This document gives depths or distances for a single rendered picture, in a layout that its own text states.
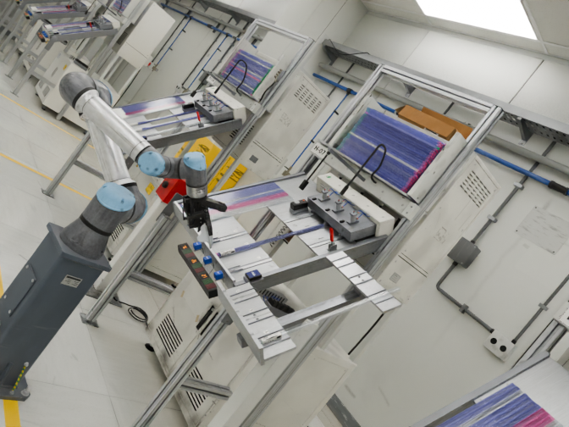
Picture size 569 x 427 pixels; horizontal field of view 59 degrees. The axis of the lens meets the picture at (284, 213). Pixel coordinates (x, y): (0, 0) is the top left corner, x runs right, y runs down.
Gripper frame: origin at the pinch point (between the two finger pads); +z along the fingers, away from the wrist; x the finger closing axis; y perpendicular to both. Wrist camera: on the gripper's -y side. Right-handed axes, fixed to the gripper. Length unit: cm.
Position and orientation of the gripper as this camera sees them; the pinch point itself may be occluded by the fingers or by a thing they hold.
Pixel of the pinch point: (206, 239)
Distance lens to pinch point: 194.4
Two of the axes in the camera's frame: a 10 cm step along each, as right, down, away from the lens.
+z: -0.2, 8.6, 5.1
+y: -8.7, 2.3, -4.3
